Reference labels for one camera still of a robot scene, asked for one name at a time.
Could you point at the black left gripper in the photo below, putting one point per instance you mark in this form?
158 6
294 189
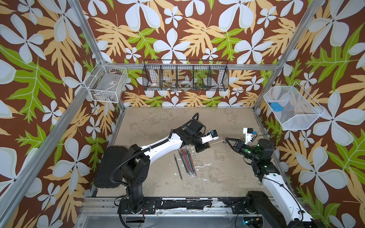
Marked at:
201 146

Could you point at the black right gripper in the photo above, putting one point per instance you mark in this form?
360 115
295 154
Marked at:
238 148

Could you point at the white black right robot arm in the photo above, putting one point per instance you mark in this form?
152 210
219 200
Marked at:
288 213

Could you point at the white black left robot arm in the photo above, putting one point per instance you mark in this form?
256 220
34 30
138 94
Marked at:
134 166

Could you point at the bundle red green pencils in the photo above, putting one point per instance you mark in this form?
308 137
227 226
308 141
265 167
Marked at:
187 161

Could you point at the black pencil lying apart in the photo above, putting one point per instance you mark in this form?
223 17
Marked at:
178 168

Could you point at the blue object in basket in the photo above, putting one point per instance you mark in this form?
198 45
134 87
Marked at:
276 107

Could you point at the black tool case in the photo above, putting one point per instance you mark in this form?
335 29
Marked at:
111 159

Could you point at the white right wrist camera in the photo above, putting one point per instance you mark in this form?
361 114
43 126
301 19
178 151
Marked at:
249 134

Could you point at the white wire basket right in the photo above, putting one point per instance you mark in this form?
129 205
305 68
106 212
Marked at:
301 110

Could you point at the white wire basket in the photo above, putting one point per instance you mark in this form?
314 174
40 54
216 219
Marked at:
301 110
105 83

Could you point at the black wire basket back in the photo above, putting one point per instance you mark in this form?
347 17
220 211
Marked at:
185 75

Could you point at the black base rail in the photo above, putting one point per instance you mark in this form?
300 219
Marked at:
150 205

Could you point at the white wire basket left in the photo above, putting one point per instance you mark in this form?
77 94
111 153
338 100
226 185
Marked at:
105 83

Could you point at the aluminium frame post back left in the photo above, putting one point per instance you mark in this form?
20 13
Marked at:
90 39

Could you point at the aluminium frame post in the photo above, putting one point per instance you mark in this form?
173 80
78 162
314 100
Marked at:
90 39
299 31

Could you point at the aluminium frame post back right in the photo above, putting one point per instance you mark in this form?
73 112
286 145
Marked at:
299 31

